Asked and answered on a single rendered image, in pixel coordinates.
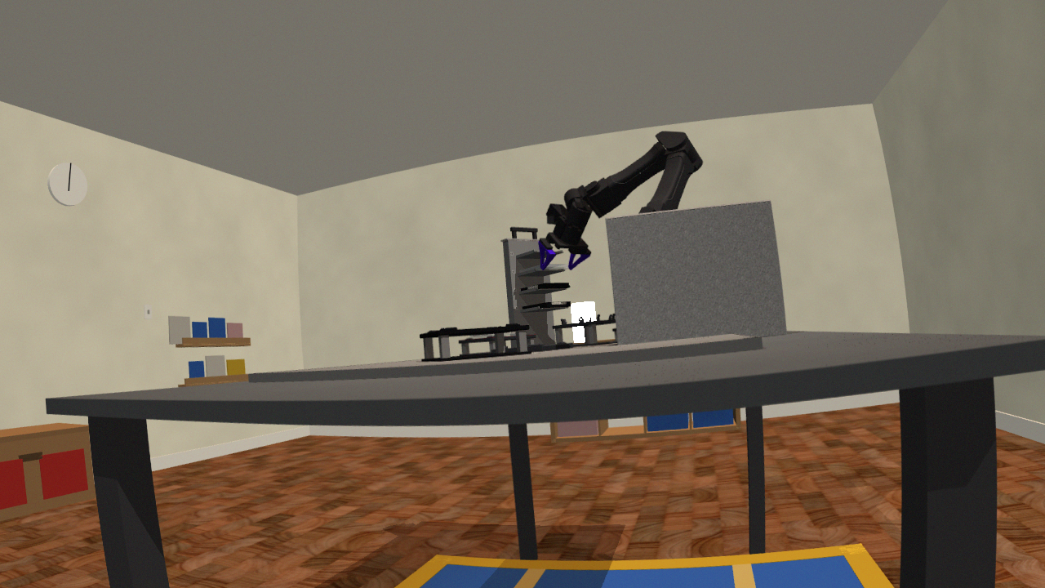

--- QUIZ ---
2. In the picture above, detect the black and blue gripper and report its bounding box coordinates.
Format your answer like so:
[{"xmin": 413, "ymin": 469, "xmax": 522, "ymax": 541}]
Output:
[{"xmin": 538, "ymin": 222, "xmax": 591, "ymax": 271}]

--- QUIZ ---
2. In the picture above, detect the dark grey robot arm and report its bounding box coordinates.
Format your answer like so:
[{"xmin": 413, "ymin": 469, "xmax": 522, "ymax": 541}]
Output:
[{"xmin": 545, "ymin": 131, "xmax": 703, "ymax": 239}]

